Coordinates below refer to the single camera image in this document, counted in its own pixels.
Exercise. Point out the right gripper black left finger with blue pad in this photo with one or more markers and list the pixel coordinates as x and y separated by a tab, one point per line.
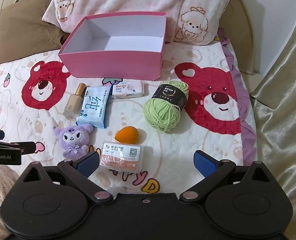
77	172

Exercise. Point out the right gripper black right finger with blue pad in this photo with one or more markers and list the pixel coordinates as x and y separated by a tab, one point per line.
214	173

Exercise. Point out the purple plush toy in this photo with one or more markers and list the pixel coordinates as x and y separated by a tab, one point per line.
74	140

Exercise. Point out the clear orange floss box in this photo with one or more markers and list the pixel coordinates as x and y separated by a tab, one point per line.
121	157

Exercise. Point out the foundation bottle gold cap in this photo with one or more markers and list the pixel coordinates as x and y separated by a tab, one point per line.
74	104

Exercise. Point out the orange makeup sponge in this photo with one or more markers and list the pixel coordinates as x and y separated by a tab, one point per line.
127	135

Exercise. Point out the blue tissue pack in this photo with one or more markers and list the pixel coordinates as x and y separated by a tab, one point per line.
94	106

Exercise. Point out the green yarn ball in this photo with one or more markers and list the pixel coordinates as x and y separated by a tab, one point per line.
163	110

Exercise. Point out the white pink wipes pack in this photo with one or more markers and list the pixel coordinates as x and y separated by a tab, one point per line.
128	89

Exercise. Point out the red bear print blanket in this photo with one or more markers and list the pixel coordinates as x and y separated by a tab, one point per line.
218	118

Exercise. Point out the beige satin curtain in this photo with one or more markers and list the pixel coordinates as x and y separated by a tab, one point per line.
274	106

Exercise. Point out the brown pillow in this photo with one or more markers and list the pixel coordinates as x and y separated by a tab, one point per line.
23	33

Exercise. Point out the pink cardboard box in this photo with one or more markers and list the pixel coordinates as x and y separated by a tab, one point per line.
126	45

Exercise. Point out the pink puppy print pillow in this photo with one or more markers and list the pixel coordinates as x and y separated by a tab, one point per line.
188	21

